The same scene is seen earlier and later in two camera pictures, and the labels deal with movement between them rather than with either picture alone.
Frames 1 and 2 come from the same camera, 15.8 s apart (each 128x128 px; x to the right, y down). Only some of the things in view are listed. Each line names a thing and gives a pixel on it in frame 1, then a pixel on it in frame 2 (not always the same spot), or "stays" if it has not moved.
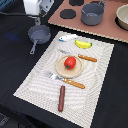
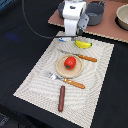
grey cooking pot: x=92 y=13 stays
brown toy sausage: x=61 y=101 stays
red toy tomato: x=70 y=62 stays
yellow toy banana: x=82 y=45 stays
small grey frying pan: x=39 y=34 → x=60 y=9
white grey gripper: x=37 y=7 → x=75 y=19
